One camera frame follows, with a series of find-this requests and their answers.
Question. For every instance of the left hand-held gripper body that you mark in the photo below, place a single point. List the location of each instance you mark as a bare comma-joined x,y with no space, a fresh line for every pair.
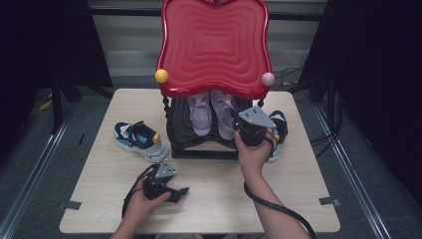
159,181

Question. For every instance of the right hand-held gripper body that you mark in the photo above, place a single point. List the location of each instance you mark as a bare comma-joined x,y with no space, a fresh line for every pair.
253,127

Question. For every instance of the purple translucent sandal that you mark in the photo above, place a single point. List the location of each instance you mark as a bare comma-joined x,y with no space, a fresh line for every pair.
200,116
224,116

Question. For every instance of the red and black shoe rack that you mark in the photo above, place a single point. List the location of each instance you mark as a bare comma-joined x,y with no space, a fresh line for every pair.
215,49

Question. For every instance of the person's right hand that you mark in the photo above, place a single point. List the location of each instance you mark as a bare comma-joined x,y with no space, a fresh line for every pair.
253,159

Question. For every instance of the person's left hand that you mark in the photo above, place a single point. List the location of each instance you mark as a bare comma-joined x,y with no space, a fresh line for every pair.
142,209

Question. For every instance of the navy and white sneaker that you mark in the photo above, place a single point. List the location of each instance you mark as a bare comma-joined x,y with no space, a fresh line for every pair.
281,119
147,147

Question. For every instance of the dark metal stand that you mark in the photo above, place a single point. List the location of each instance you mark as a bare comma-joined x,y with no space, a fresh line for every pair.
56,106
331,106

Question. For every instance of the black tape strip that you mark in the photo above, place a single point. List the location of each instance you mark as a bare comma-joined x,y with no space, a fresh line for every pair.
81,138

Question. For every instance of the grey tape piece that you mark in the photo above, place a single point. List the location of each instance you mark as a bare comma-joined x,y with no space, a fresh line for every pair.
72,205
329,201

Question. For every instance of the yellow strip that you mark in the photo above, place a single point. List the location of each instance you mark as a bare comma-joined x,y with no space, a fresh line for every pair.
44,105

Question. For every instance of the dark curtain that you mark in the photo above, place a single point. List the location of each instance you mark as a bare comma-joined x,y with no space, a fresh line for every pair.
381,66
40,40

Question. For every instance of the black horizontal bar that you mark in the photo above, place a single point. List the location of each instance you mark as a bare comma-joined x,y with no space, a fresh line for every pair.
126,12

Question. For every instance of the metal floor rail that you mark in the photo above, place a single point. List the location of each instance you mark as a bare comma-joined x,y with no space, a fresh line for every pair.
40,166
351,172

